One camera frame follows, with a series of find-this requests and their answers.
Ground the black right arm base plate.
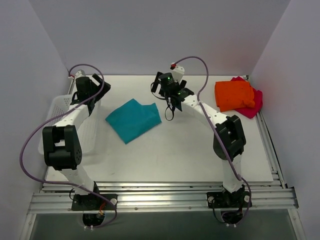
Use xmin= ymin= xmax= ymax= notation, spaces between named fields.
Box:
xmin=206 ymin=191 xmax=252 ymax=209

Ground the aluminium right side rail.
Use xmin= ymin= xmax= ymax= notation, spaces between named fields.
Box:
xmin=256 ymin=111 xmax=288 ymax=189

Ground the pink folded t shirt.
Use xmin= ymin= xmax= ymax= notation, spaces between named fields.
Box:
xmin=228 ymin=76 xmax=263 ymax=119

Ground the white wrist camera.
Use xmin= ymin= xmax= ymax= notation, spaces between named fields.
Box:
xmin=68 ymin=69 xmax=86 ymax=81
xmin=170 ymin=63 xmax=185 ymax=83

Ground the aluminium front rail frame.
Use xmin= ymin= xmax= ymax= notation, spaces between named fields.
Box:
xmin=28 ymin=180 xmax=299 ymax=214

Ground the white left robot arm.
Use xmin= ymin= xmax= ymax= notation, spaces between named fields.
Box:
xmin=42 ymin=70 xmax=111 ymax=210

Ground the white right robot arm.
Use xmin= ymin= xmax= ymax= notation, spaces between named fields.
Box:
xmin=151 ymin=72 xmax=247 ymax=207

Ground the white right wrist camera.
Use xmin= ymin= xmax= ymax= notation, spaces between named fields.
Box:
xmin=170 ymin=63 xmax=185 ymax=83

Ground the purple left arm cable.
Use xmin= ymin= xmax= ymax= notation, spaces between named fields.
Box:
xmin=19 ymin=63 xmax=118 ymax=229

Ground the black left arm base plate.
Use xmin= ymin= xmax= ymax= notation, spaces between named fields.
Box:
xmin=71 ymin=193 xmax=118 ymax=211

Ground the teal t shirt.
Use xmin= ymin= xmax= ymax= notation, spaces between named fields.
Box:
xmin=105 ymin=98 xmax=162 ymax=144

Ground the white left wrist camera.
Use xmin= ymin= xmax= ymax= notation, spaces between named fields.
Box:
xmin=68 ymin=69 xmax=86 ymax=81

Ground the orange folded t shirt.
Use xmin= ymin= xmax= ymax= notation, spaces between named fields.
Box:
xmin=214 ymin=81 xmax=255 ymax=112

